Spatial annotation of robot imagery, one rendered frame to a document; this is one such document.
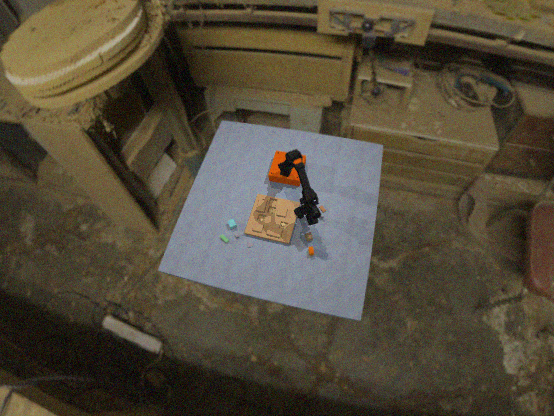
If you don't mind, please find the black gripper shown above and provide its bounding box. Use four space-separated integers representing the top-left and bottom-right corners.
300 198 319 225

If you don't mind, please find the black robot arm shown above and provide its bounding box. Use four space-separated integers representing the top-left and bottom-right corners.
278 149 322 219

